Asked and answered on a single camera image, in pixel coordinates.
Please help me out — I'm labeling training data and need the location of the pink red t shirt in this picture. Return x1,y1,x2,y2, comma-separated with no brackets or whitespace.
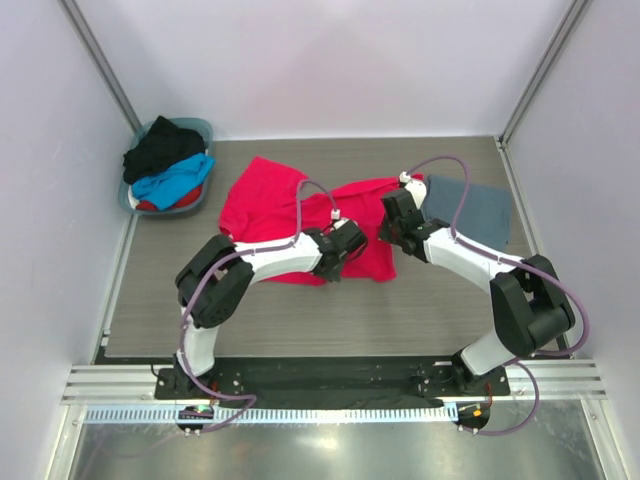
217,155,425,287

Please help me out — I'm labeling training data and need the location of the grey blue t shirt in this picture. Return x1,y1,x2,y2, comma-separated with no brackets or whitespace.
421,175,512,251

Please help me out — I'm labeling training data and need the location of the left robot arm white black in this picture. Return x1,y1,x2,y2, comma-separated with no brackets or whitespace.
175,219,368,399

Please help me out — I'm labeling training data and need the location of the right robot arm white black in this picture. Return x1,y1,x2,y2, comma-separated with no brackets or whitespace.
379,185,575,396

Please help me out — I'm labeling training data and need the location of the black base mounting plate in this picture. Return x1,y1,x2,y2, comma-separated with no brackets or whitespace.
155,356,510,409

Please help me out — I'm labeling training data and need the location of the red garment in basket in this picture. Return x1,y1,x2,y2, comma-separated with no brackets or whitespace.
135,185,203,212

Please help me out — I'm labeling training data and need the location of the teal plastic laundry basket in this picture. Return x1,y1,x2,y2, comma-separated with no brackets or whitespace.
118,117,214,218

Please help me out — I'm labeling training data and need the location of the bright blue t shirt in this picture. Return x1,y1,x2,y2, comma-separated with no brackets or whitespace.
131,153,215,211

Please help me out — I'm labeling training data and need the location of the black t shirt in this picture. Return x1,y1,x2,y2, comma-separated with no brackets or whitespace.
123,116,206,185

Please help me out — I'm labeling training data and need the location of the white garment in basket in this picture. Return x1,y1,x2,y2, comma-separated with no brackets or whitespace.
127,187,140,210

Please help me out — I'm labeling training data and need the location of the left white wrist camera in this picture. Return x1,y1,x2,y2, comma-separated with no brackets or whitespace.
329,209,356,232

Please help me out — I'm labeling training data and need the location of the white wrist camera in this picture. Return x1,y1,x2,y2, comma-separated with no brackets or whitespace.
398,171,428,210
329,209,356,232

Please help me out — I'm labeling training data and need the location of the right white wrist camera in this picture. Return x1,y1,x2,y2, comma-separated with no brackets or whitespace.
398,171,428,210

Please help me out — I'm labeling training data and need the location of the white slotted cable duct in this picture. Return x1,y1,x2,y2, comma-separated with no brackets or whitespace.
84,403,458,426

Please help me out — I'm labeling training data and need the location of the aluminium front rail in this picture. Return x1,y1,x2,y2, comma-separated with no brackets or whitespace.
62,359,607,404

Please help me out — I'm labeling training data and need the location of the right aluminium frame post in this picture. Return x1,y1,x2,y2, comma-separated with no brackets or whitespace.
496,0,592,150

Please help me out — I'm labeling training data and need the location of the aluminium frame post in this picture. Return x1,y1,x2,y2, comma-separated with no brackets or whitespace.
59,0,142,132
496,0,592,150

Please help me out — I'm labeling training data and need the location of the left aluminium frame post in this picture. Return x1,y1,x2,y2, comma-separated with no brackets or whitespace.
59,0,142,132

